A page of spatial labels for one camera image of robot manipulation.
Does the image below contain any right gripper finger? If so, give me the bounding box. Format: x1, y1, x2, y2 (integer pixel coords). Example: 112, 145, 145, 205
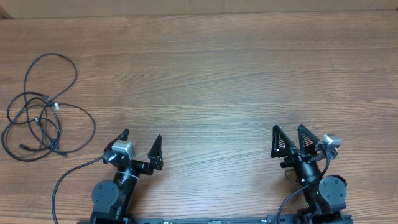
297, 124, 320, 155
271, 125, 297, 158

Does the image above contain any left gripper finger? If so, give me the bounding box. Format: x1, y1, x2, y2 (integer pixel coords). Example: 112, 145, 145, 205
147, 135, 164, 170
105, 128, 129, 151

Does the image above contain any black thin USB cable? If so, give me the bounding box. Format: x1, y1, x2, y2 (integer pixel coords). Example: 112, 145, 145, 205
23, 101, 96, 155

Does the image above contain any black thin micro cable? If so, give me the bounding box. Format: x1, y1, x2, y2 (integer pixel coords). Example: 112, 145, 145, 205
23, 52, 78, 158

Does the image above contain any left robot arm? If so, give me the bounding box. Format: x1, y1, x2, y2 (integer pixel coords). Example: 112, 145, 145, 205
89, 129, 164, 223

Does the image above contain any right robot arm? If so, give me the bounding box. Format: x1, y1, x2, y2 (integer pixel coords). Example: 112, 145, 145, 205
266, 124, 353, 224

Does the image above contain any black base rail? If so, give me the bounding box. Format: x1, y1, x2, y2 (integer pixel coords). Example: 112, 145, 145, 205
77, 213, 354, 224

